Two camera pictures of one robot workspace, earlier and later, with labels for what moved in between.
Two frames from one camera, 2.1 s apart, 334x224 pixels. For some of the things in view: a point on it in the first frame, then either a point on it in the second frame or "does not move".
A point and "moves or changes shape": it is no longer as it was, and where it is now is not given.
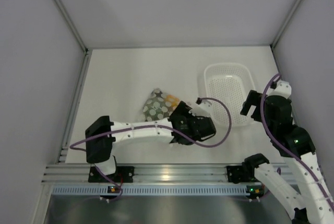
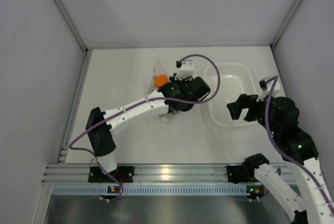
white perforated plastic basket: [230, 83] does not move
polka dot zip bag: [158, 106] moves or changes shape
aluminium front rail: [150, 173] does not move
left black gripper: [183, 110] → [171, 79]
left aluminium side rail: [62, 155] does not move
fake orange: [174, 100] moves or changes shape
